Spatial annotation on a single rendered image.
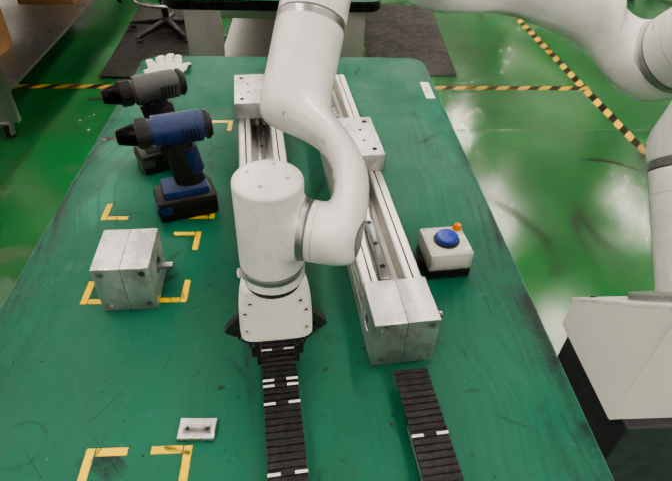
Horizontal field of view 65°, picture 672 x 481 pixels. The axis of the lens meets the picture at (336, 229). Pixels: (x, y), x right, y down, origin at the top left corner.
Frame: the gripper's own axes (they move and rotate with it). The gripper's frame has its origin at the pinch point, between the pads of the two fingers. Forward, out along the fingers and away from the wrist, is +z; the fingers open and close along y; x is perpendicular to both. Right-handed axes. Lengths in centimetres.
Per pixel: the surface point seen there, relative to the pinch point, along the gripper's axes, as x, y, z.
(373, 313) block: -0.4, 14.3, -6.4
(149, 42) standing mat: 346, -74, 79
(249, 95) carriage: 67, -2, -9
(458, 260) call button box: 14.3, 33.2, -1.5
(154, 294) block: 13.3, -19.6, -0.3
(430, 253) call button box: 15.2, 28.1, -2.8
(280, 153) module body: 47.0, 3.8, -5.5
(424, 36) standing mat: 344, 132, 79
